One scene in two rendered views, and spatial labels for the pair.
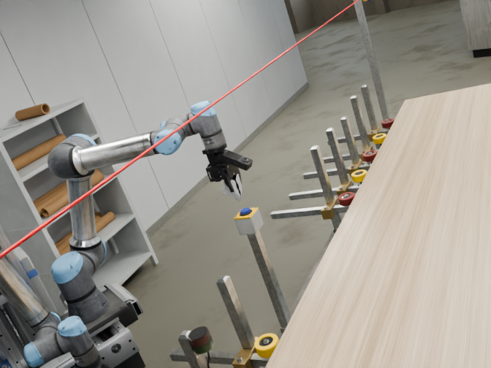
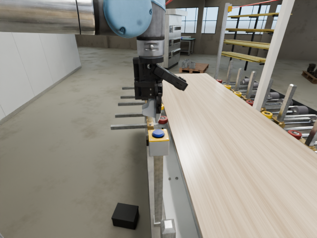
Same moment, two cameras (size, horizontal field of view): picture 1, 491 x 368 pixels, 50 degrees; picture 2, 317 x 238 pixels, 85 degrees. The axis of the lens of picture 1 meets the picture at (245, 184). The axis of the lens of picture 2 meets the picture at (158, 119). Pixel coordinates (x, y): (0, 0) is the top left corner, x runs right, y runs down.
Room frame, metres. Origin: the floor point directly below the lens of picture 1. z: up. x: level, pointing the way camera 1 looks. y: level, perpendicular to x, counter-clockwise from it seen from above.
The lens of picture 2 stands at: (1.33, 0.34, 1.56)
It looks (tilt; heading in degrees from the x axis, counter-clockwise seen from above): 29 degrees down; 322
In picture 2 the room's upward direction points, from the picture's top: straight up
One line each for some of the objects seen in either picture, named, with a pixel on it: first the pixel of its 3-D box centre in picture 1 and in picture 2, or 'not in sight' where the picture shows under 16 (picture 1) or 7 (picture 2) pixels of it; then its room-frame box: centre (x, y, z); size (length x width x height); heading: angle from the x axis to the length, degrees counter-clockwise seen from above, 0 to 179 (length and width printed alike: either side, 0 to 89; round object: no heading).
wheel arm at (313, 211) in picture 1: (311, 212); (138, 126); (2.38, -0.26, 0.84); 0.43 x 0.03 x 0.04; 58
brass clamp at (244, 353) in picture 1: (248, 355); not in sight; (1.50, 0.18, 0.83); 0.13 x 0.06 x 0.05; 148
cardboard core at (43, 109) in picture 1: (32, 112); not in sight; (4.12, 1.33, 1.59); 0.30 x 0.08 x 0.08; 57
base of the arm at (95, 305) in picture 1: (85, 301); not in sight; (1.77, 0.70, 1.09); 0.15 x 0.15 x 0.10
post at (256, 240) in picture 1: (271, 281); (158, 190); (1.74, 0.03, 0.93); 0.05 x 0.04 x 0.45; 148
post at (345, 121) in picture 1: (354, 156); not in sight; (2.79, -0.63, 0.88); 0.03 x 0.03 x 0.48; 58
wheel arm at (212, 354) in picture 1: (223, 358); not in sight; (1.54, 0.27, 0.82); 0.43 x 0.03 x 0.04; 58
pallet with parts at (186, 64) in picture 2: not in sight; (195, 64); (5.91, -4.99, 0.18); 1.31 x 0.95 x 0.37; 116
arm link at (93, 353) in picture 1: (85, 355); not in sight; (1.48, 0.67, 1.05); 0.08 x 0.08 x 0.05
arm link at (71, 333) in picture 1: (74, 336); not in sight; (1.49, 0.67, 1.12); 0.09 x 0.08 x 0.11; 99
